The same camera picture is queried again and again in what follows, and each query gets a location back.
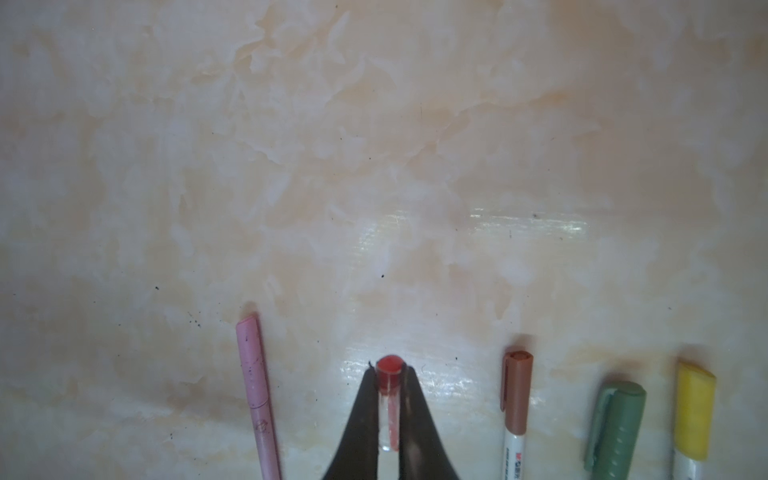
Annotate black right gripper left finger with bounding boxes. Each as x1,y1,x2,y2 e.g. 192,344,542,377
323,365,379,480

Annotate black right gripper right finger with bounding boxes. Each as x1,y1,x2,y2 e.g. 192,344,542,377
399,365,459,480

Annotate red pen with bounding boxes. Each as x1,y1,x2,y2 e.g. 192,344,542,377
375,355,405,452

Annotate white silver pen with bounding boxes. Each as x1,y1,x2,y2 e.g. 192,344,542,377
500,350,534,480

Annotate pink pen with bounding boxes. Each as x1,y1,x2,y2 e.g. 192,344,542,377
236,314,282,480

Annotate green pen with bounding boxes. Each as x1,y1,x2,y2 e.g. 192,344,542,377
584,381,647,480

